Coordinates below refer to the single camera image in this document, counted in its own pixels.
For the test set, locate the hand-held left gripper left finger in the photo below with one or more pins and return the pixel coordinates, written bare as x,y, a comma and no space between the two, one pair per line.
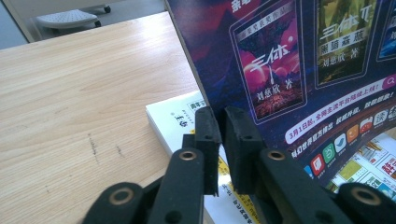
210,149

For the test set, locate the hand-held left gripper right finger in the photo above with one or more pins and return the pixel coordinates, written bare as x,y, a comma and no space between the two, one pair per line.
243,149

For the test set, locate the white cover magazine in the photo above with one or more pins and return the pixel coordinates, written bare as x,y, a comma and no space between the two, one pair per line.
174,118

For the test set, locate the purple cover magazine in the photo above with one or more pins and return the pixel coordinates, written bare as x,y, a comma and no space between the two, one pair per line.
311,93

